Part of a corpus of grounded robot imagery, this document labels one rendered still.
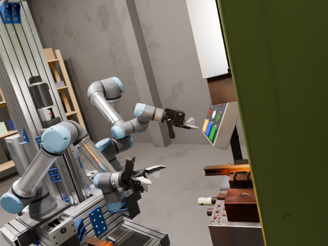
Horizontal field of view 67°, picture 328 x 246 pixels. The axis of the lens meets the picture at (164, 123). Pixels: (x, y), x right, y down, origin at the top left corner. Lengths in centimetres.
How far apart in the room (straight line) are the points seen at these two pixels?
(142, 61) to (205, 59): 374
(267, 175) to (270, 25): 23
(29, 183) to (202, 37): 105
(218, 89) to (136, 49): 377
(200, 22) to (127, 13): 388
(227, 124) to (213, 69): 64
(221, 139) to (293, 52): 102
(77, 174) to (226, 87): 125
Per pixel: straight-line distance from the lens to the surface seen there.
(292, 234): 50
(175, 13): 416
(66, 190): 177
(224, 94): 83
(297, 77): 40
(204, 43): 77
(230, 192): 89
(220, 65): 76
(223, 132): 137
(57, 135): 120
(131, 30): 457
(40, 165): 132
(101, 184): 125
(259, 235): 86
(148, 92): 452
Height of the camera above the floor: 143
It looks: 12 degrees down
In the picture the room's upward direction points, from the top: 15 degrees counter-clockwise
